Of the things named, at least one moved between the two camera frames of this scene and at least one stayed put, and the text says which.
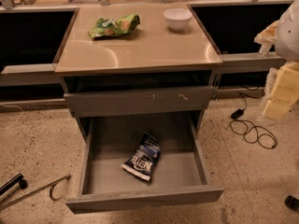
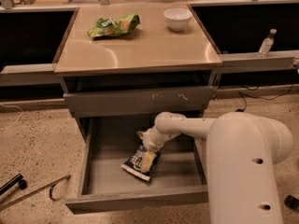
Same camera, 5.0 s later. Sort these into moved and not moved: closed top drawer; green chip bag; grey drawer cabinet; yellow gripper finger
Moved: yellow gripper finger
Not moved: green chip bag; grey drawer cabinet; closed top drawer
